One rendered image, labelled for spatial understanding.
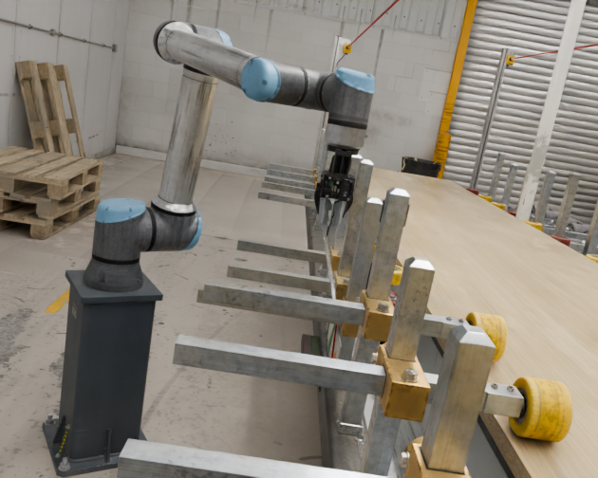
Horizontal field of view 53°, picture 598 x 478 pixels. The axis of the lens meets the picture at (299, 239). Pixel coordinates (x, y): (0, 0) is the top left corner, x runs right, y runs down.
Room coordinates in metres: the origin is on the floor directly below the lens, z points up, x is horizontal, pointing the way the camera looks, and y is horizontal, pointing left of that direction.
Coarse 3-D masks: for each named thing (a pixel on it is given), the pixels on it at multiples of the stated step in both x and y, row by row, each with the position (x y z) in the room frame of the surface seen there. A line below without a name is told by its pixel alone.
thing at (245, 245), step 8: (240, 240) 1.72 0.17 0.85; (248, 240) 1.74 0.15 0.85; (240, 248) 1.72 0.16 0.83; (248, 248) 1.72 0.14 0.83; (256, 248) 1.72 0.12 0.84; (264, 248) 1.72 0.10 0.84; (272, 248) 1.72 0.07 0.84; (280, 248) 1.72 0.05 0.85; (288, 248) 1.72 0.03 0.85; (296, 248) 1.73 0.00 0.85; (304, 248) 1.75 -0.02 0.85; (280, 256) 1.72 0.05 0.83; (288, 256) 1.72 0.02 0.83; (296, 256) 1.72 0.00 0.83; (304, 256) 1.73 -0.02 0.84; (312, 256) 1.73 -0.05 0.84; (320, 256) 1.73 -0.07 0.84
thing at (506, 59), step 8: (504, 48) 4.13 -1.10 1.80; (504, 56) 4.13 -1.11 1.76; (512, 56) 4.11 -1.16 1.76; (504, 64) 4.13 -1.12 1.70; (512, 64) 4.12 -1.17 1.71; (496, 72) 4.16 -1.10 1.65; (496, 80) 4.13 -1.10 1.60; (496, 88) 4.13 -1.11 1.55; (496, 96) 4.13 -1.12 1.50; (488, 112) 4.14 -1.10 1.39; (488, 120) 4.13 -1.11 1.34; (488, 128) 4.14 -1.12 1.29; (488, 136) 4.13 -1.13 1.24; (480, 144) 4.14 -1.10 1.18; (480, 152) 4.13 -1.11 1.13; (480, 160) 4.14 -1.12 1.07; (480, 168) 4.13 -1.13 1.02; (472, 176) 4.16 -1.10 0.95; (472, 184) 4.13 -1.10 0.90
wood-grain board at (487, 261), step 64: (384, 192) 2.99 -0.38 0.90; (448, 192) 3.47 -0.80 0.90; (448, 256) 1.78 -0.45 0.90; (512, 256) 1.94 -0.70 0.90; (576, 256) 2.14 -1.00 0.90; (512, 320) 1.25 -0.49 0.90; (576, 320) 1.34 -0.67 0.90; (512, 384) 0.91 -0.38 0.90; (576, 384) 0.96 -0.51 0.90; (512, 448) 0.71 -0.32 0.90; (576, 448) 0.74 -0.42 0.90
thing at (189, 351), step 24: (192, 360) 0.72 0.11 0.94; (216, 360) 0.72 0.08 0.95; (240, 360) 0.72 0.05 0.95; (264, 360) 0.72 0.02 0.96; (288, 360) 0.72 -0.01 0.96; (312, 360) 0.74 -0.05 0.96; (336, 360) 0.75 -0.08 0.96; (312, 384) 0.73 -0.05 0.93; (336, 384) 0.73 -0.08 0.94; (360, 384) 0.73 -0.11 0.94; (432, 384) 0.73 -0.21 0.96; (504, 384) 0.77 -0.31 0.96; (480, 408) 0.74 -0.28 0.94; (504, 408) 0.73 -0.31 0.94
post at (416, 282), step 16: (416, 272) 0.77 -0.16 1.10; (432, 272) 0.77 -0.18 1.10; (400, 288) 0.79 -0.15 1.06; (416, 288) 0.77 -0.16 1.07; (400, 304) 0.77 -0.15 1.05; (416, 304) 0.77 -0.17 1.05; (400, 320) 0.77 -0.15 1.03; (416, 320) 0.77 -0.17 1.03; (400, 336) 0.77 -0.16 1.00; (416, 336) 0.77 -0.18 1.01; (400, 352) 0.77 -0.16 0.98; (416, 352) 0.77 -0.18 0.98; (384, 416) 0.77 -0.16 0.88; (368, 432) 0.79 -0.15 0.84; (384, 432) 0.77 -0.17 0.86; (368, 448) 0.77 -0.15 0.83; (384, 448) 0.77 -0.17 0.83; (368, 464) 0.77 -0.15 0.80; (384, 464) 0.77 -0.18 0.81
